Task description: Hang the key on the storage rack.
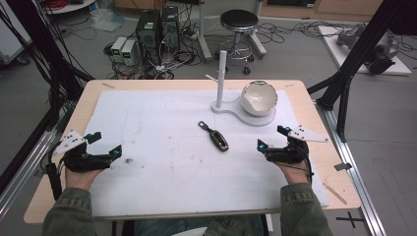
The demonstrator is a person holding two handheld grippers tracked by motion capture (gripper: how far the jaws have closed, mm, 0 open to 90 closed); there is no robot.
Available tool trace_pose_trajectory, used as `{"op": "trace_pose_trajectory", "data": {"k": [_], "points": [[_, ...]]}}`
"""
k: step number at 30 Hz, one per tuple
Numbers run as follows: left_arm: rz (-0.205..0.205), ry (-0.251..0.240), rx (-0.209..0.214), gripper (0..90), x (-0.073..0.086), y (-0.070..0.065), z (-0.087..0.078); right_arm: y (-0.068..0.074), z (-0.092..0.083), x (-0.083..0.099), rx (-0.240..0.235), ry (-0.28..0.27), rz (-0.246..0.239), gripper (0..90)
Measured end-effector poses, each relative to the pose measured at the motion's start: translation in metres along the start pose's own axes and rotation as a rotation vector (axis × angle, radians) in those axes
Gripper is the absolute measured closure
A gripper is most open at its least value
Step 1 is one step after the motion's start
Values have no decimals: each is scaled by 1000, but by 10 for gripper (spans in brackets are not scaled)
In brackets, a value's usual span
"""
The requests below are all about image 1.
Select thin wooden stick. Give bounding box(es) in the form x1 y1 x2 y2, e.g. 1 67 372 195
322 182 348 206

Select aluminium rail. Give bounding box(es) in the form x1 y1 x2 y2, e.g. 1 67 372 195
314 98 388 236
0 127 59 219

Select white floor board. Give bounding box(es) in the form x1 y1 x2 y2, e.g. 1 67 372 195
317 25 413 77

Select person's right hand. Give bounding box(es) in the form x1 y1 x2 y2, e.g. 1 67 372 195
276 161 312 186

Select black round stool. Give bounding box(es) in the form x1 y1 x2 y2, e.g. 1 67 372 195
214 9 261 76

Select black computer tower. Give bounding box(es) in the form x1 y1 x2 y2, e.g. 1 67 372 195
135 9 162 66
159 5 181 54

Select white power supply box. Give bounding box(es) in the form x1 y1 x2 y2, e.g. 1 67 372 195
120 38 138 67
110 35 128 63

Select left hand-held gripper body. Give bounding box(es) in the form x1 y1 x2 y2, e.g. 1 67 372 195
52 130 113 174

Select white eggshell-shaped bowl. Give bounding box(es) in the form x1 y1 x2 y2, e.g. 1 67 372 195
240 80 279 117

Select clear plastic bag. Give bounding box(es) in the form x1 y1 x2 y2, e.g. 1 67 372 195
89 7 126 32

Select white table mat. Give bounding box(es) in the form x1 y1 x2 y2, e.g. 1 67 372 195
83 88 329 219

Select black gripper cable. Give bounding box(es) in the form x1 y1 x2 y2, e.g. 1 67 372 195
44 148 64 202
283 152 315 185

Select black metal frame stand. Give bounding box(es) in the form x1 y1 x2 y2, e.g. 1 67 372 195
307 0 417 144
0 0 95 132

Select grey machine on board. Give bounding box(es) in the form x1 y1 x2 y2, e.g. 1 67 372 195
336 23 401 76

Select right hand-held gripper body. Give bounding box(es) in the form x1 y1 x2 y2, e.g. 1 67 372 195
265 124 329 165

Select black tape piece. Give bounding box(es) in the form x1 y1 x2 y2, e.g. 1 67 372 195
333 162 353 172

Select tangle of floor cables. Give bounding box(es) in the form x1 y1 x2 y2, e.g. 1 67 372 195
103 19 206 81

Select white round table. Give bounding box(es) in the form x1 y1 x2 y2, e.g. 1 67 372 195
41 0 96 16

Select black car key with strap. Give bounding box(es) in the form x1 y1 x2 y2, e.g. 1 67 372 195
198 120 230 152

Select person's left hand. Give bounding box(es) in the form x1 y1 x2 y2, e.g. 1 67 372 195
64 167 106 192

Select white stand with post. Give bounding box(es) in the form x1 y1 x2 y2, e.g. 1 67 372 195
205 49 277 128

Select long black floor cables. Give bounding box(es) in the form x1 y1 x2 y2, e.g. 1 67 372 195
258 20 365 45

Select grey desk leg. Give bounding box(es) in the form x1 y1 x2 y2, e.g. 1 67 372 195
197 0 213 64
248 0 268 60

